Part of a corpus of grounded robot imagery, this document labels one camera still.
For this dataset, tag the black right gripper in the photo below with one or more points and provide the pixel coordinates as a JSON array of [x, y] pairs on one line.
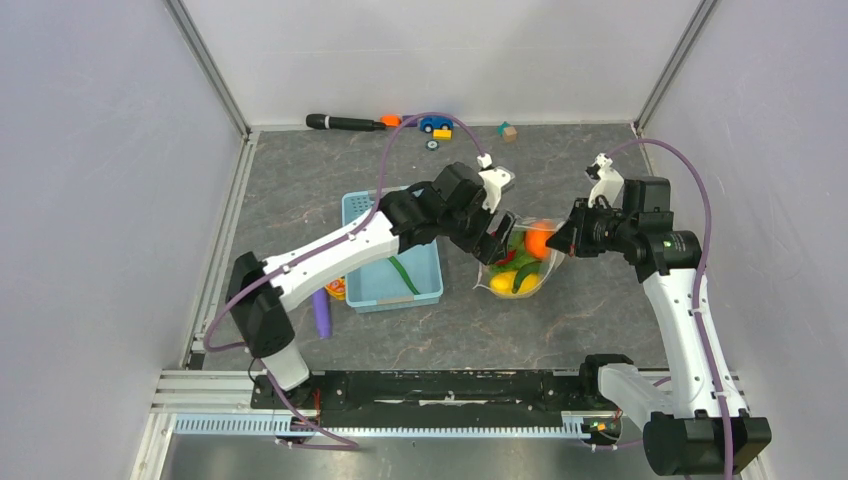
[[571, 237]]

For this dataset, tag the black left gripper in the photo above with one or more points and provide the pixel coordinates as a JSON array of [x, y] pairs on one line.
[[483, 247]]

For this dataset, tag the red toy apple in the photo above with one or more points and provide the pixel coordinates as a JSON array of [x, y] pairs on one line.
[[509, 258]]

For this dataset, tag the orange toy fruit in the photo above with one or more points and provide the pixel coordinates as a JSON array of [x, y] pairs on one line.
[[536, 237]]

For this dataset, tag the yellow toy lemon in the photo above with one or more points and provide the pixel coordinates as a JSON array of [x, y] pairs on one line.
[[507, 283]]

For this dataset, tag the clear dotted zip top bag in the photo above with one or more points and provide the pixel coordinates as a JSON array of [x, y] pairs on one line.
[[548, 266]]

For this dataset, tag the green toy cucumber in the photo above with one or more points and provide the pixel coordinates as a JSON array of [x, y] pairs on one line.
[[530, 269]]

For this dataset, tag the green toy bean pod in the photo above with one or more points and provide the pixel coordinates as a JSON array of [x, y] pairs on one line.
[[404, 275]]

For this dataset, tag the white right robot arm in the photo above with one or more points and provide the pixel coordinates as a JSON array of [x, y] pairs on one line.
[[703, 425]]

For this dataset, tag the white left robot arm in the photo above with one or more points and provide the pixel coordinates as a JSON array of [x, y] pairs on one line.
[[263, 292]]

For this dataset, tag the light blue plastic basket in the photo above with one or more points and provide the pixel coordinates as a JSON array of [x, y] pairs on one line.
[[378, 287]]

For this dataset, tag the teal and wood cube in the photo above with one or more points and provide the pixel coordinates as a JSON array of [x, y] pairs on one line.
[[507, 132]]

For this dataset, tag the blue toy car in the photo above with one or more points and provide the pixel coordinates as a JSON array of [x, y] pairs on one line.
[[430, 123]]

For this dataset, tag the yellow butterfly toy brick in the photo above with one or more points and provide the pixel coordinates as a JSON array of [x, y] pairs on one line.
[[337, 289]]

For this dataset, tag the orange toy block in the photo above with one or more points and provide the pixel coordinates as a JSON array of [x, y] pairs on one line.
[[391, 121]]

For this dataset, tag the purple plastic cylinder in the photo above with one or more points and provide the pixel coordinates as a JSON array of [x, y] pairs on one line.
[[322, 314]]

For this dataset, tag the black microphone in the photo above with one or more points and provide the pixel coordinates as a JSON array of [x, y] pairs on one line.
[[327, 122]]

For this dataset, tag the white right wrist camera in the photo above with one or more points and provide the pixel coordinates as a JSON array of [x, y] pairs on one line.
[[607, 182]]

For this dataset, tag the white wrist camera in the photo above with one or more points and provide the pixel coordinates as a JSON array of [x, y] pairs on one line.
[[607, 182], [496, 180]]

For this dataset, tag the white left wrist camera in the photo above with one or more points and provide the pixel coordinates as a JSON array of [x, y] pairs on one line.
[[496, 180]]

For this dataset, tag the black mounting base plate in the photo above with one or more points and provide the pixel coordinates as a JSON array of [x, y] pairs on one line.
[[430, 399]]

